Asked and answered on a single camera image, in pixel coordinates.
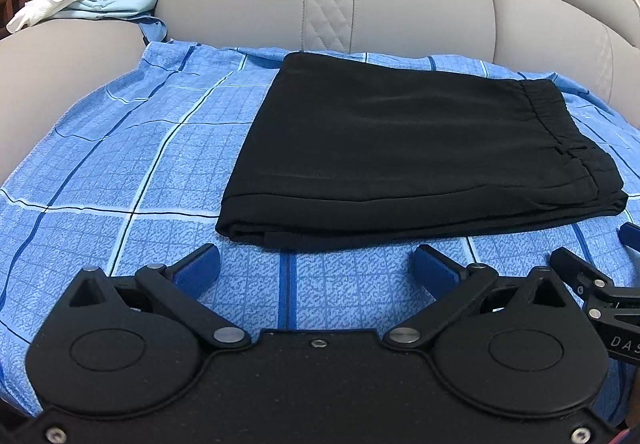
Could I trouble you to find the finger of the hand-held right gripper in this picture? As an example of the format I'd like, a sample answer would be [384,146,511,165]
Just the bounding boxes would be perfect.
[549,247,615,297]
[618,222,640,251]

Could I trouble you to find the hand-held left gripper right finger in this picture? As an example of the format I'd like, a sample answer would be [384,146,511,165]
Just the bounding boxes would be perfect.
[382,245,581,350]

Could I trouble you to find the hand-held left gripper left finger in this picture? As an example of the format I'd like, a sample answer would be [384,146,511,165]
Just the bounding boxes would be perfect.
[65,244,252,350]

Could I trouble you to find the black pants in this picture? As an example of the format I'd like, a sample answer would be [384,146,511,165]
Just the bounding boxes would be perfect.
[215,52,629,254]

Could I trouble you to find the blue checked bed sheet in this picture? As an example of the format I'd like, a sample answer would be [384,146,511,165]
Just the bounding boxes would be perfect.
[0,17,640,430]

